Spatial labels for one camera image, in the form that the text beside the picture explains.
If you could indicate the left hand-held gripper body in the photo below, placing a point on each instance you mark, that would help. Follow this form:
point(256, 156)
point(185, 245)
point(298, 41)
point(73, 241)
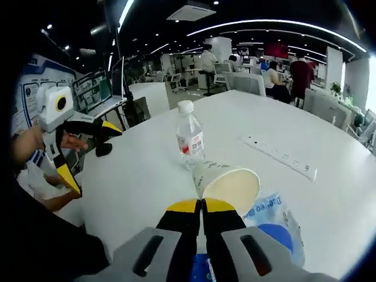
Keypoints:
point(50, 114)

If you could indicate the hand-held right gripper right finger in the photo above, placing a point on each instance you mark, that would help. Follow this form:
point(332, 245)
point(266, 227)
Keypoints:
point(223, 235)

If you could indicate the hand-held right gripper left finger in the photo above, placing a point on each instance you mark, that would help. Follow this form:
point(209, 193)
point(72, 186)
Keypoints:
point(176, 235)

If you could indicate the blue rounded pad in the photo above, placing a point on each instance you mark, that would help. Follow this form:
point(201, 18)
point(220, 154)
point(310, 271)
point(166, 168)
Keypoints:
point(276, 235)

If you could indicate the white paper cup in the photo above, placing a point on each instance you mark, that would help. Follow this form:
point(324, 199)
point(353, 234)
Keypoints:
point(223, 173)

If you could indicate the clear water bottle red label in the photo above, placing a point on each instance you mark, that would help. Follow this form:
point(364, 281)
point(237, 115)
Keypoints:
point(189, 132)

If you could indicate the person's left hand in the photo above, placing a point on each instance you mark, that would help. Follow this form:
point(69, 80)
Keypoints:
point(73, 142)

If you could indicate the white crumpled cloth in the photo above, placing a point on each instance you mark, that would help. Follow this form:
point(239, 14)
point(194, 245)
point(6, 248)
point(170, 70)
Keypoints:
point(38, 182)

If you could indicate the black stand pole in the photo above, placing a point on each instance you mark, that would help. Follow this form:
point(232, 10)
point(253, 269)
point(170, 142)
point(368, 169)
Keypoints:
point(127, 91)

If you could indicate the black monitor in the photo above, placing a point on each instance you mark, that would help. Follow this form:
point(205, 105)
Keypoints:
point(117, 79)

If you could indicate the person's clothing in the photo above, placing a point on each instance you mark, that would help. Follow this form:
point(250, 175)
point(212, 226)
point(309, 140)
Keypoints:
point(53, 243)

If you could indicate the white office chair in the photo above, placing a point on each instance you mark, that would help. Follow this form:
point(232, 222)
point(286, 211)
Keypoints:
point(175, 82)

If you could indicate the white table socket strip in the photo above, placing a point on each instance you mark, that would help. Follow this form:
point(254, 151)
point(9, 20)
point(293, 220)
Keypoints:
point(279, 155)

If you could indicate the white table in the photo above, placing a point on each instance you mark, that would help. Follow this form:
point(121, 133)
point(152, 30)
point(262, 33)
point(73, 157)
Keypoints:
point(264, 117)

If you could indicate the ceiling air vent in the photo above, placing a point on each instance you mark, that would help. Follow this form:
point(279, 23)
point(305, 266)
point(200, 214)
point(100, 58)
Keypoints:
point(191, 11)

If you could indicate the white mesh chair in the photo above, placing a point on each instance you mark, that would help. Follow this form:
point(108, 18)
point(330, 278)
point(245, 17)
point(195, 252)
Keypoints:
point(243, 83)

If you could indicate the grey office chair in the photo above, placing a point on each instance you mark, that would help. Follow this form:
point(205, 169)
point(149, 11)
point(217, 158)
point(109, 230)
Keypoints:
point(367, 129)

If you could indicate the potted green plant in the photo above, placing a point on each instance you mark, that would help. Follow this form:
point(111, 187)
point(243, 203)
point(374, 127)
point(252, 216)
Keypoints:
point(335, 88)

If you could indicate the blue white wall poster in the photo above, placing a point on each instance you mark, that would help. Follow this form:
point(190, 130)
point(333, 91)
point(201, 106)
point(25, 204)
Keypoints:
point(29, 76)

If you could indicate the red wall banner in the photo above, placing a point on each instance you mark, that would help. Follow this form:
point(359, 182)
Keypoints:
point(276, 50)

